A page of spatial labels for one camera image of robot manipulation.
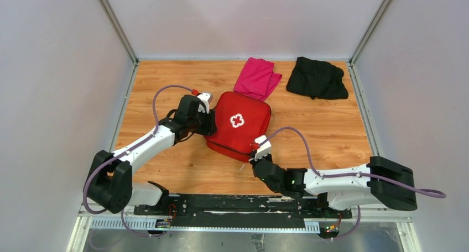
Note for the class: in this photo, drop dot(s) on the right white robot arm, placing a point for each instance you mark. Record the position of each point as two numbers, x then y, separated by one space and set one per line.
381 181

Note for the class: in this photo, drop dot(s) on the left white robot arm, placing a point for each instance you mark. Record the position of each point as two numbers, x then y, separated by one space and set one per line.
110 180

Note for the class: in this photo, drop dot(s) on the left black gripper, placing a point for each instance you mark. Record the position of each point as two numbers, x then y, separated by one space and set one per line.
209 127

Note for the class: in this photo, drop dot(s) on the pink folded cloth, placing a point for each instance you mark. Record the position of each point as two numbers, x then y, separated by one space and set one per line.
257 79

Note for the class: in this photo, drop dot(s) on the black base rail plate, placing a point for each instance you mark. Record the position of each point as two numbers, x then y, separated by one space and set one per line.
240 211

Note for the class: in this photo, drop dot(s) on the black folded cloth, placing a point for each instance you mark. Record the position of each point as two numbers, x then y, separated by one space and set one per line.
317 79

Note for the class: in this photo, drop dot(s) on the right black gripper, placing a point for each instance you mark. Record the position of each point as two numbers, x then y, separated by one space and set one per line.
254 162

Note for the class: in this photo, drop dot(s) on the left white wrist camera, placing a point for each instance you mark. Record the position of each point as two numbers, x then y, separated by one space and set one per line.
203 99

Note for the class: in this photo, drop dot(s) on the red black medicine kit case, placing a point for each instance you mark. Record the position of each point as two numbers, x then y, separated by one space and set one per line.
239 121

